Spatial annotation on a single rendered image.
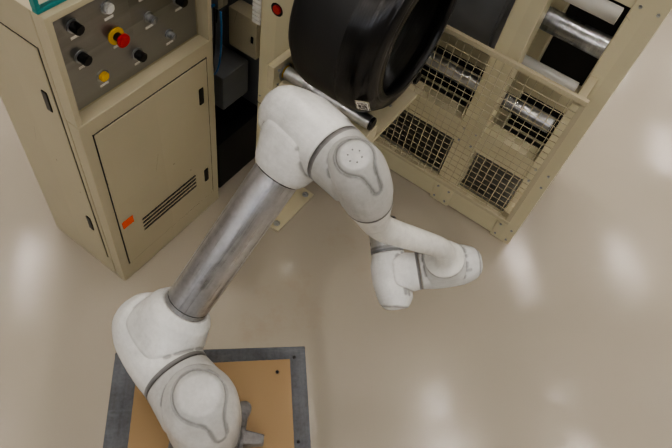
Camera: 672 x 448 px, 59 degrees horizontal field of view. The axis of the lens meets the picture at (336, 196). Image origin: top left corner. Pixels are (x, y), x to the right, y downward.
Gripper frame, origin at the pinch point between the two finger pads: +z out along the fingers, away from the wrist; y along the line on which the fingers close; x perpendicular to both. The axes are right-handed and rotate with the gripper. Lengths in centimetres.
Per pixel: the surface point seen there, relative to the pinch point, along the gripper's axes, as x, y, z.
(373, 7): 7.5, -30.8, 29.7
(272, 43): -28, 12, 49
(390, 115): 5.9, 27.8, 23.1
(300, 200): -42, 98, 16
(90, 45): -69, -28, 37
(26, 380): -136, 36, -47
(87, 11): -64, -36, 42
